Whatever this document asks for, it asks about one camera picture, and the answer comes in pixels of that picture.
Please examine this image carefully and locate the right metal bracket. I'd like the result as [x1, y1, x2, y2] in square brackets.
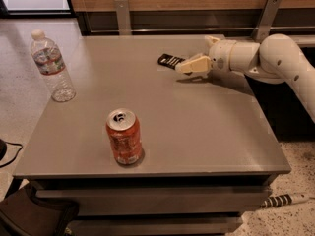
[251, 0, 282, 43]

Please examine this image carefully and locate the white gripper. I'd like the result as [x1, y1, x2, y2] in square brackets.
[175, 35, 236, 74]

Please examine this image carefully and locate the dark chair seat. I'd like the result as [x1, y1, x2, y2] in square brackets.
[0, 184, 79, 236]

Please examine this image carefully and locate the orange soda can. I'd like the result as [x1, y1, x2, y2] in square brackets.
[106, 108, 143, 165]

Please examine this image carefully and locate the black white striped handle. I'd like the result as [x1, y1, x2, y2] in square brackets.
[260, 193, 310, 208]

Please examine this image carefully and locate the black cable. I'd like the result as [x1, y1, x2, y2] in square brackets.
[0, 141, 24, 169]

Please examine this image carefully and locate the clear plastic water bottle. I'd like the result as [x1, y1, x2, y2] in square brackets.
[31, 29, 76, 102]

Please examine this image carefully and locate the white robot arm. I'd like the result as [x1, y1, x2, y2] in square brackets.
[175, 34, 315, 122]

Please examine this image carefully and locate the grey drawer cabinet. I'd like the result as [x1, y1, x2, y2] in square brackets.
[14, 36, 290, 236]

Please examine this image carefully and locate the metal bracket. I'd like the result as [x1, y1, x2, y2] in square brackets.
[251, 0, 282, 43]
[114, 0, 132, 35]

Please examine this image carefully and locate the left metal bracket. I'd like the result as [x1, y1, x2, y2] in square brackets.
[114, 0, 132, 35]

